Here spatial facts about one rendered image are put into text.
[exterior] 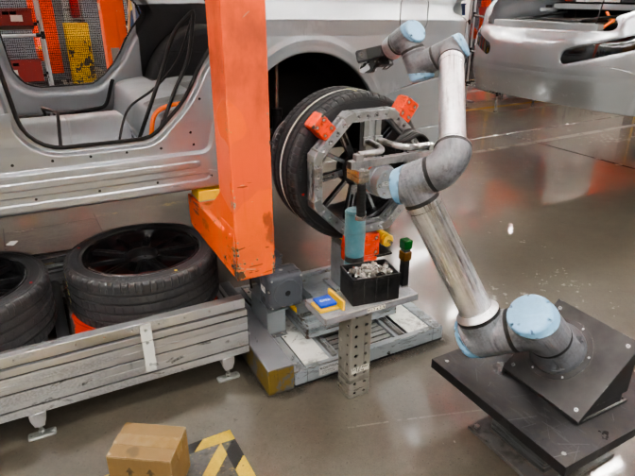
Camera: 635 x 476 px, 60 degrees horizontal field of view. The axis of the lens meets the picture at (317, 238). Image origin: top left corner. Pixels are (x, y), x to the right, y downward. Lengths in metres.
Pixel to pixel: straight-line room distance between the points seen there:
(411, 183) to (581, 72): 2.96
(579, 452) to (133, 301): 1.67
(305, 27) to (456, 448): 1.86
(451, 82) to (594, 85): 2.67
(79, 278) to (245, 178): 0.82
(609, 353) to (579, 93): 2.81
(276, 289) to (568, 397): 1.23
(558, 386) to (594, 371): 0.12
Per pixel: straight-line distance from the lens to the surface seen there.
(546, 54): 4.66
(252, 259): 2.18
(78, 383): 2.35
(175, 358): 2.38
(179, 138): 2.52
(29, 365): 2.28
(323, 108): 2.31
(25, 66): 5.90
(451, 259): 1.82
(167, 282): 2.33
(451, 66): 2.02
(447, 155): 1.70
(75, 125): 3.24
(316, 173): 2.24
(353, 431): 2.28
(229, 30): 1.95
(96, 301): 2.41
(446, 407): 2.43
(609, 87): 4.54
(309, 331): 2.58
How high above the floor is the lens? 1.56
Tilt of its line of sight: 24 degrees down
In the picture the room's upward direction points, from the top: straight up
